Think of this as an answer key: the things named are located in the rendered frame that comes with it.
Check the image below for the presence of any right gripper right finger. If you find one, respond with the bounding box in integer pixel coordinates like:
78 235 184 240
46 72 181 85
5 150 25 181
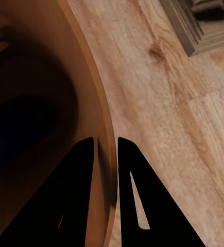
118 137 206 247

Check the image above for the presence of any can of soda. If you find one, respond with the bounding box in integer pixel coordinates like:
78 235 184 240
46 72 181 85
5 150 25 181
0 94 55 171

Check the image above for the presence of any trash can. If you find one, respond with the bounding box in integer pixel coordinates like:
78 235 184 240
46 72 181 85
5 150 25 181
0 0 118 247

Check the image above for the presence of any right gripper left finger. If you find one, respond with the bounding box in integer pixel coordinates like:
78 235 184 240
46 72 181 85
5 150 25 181
0 137 94 247

